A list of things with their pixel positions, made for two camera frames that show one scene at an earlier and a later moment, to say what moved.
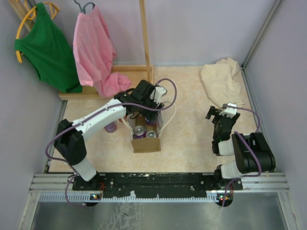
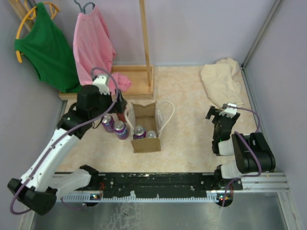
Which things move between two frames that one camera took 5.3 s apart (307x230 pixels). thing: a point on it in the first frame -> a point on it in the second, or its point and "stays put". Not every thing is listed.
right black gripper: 214,111 stays put
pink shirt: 94,55 stays put
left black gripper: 151,115 -> 119,106
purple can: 152,122 -> 120,129
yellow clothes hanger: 54,10 stays put
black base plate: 155,186 stays put
